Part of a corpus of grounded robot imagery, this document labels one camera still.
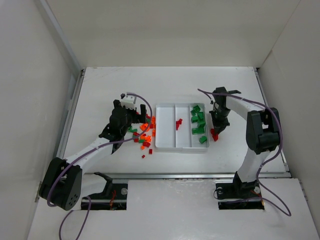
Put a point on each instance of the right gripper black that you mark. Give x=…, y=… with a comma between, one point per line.
x=219, y=122

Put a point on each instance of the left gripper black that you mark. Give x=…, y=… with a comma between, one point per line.
x=132, y=114

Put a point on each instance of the green lego brick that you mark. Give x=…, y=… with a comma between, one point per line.
x=203, y=139
x=196, y=108

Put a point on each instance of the red curved lego piece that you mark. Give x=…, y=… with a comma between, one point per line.
x=178, y=123

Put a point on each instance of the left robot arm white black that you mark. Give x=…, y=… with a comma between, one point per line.
x=65, y=182

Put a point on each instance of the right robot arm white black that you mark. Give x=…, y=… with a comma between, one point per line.
x=263, y=132

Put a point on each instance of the green lego brick in tray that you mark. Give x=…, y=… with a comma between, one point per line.
x=203, y=139

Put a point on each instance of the orange round lego piece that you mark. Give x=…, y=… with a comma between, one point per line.
x=145, y=127

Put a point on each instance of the white three-compartment tray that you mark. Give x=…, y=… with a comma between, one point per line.
x=168, y=139

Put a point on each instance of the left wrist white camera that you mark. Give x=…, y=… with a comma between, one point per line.
x=128, y=101

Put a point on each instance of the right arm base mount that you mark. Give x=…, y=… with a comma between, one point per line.
x=231, y=196

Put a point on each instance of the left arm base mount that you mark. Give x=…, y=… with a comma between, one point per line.
x=110, y=192

